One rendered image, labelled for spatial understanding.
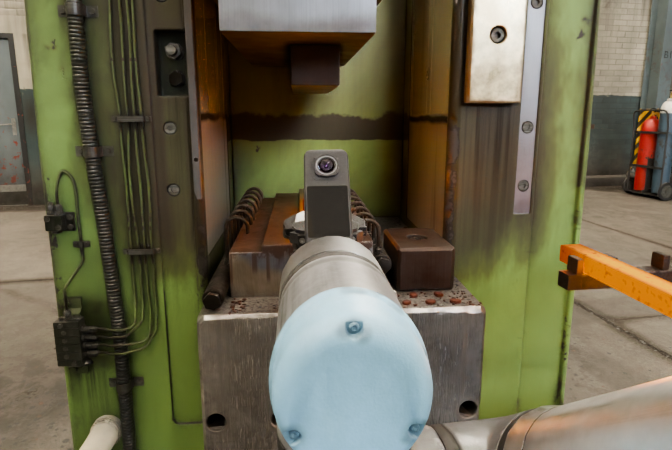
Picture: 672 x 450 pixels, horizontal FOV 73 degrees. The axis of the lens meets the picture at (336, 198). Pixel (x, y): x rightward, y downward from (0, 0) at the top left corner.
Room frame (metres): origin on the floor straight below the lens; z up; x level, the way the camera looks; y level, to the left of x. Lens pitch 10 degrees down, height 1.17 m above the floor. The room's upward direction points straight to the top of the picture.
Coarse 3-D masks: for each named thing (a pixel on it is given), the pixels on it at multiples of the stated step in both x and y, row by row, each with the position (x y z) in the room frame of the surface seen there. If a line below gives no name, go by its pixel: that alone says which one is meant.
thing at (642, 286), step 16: (560, 256) 0.60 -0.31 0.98; (592, 256) 0.55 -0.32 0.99; (608, 256) 0.55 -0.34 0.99; (592, 272) 0.53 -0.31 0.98; (608, 272) 0.51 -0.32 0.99; (624, 272) 0.49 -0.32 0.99; (640, 272) 0.49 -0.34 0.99; (624, 288) 0.48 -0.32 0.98; (640, 288) 0.46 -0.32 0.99; (656, 288) 0.44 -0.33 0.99; (656, 304) 0.44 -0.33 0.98
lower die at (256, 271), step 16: (272, 208) 0.86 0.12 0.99; (288, 208) 0.86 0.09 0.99; (256, 224) 0.77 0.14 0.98; (272, 224) 0.73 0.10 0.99; (240, 240) 0.67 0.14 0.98; (256, 240) 0.67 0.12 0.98; (272, 240) 0.63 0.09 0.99; (288, 240) 0.63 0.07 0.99; (368, 240) 0.62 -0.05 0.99; (240, 256) 0.61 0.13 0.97; (256, 256) 0.61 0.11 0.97; (272, 256) 0.61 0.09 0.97; (288, 256) 0.61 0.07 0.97; (240, 272) 0.61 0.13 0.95; (256, 272) 0.61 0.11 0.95; (272, 272) 0.61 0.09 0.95; (240, 288) 0.61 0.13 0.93; (256, 288) 0.61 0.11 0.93; (272, 288) 0.61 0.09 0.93
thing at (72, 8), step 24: (72, 0) 0.70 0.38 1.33; (72, 24) 0.70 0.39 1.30; (72, 48) 0.70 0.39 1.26; (72, 72) 0.71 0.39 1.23; (96, 144) 0.71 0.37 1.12; (96, 168) 0.71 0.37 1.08; (96, 192) 0.71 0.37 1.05; (96, 216) 0.71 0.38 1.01; (120, 288) 0.72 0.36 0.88; (120, 312) 0.71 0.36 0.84; (120, 360) 0.71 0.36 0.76; (120, 384) 0.71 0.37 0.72; (120, 408) 0.71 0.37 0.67
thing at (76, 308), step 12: (72, 300) 0.72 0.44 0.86; (72, 312) 0.71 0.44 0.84; (60, 324) 0.69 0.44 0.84; (72, 324) 0.69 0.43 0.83; (84, 324) 0.71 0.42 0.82; (60, 336) 0.69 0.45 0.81; (72, 336) 0.69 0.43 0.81; (84, 336) 0.70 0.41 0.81; (60, 348) 0.69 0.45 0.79; (72, 348) 0.69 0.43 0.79; (84, 348) 0.70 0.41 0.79; (96, 348) 0.70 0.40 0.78; (60, 360) 0.69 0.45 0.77; (72, 360) 0.69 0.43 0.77; (84, 360) 0.70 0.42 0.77; (72, 372) 0.71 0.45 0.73; (84, 372) 0.72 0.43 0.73
